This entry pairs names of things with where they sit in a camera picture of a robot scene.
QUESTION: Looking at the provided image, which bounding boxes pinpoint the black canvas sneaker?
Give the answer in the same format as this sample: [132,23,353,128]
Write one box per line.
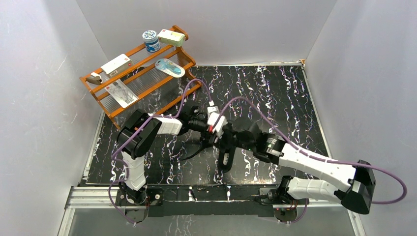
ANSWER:
[217,145,237,172]

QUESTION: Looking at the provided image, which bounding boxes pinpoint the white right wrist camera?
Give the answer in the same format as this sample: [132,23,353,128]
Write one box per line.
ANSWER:
[208,115,228,138]

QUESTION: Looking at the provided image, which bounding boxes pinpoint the aluminium rail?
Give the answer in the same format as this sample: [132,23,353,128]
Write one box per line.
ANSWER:
[65,185,358,209]

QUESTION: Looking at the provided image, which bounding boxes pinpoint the green white small box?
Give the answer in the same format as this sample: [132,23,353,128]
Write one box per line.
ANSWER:
[158,29,186,47]

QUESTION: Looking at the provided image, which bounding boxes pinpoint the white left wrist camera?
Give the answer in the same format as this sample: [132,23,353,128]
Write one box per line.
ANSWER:
[207,106,220,126]

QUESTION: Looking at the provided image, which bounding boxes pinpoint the small beige tape dispenser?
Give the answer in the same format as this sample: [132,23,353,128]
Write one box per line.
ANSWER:
[86,72,103,85]

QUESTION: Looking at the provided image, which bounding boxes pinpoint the orange wooden shelf rack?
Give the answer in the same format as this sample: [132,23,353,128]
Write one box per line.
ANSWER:
[80,43,202,129]

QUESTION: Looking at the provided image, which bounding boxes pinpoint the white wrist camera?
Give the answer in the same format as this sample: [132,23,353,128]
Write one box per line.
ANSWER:
[207,106,220,126]
[208,115,228,138]

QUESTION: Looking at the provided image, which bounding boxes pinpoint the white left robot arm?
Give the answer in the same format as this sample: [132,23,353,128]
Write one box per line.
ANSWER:
[117,105,208,205]

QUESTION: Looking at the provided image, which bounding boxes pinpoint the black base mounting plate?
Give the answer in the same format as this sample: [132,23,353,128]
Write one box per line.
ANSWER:
[115,184,309,222]

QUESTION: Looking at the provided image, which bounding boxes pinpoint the blue item blister pack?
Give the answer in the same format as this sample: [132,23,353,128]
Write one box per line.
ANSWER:
[155,58,185,78]

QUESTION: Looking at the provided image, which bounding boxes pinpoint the clear plastic packet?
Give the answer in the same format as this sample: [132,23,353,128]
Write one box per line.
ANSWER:
[105,80,139,108]

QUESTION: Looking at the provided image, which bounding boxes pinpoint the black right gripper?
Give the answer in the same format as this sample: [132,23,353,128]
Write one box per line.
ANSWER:
[209,121,254,152]

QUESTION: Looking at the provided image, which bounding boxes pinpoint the blue white round tub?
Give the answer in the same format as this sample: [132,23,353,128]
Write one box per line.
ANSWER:
[142,30,161,53]

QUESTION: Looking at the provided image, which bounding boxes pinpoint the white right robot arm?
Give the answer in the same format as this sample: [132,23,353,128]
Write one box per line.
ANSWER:
[207,114,376,214]

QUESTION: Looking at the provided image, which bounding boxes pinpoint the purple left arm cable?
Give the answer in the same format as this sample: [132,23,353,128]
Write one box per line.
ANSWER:
[108,78,216,225]

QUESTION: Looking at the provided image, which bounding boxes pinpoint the white red long box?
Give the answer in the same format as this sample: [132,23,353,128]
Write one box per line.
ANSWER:
[101,54,133,78]

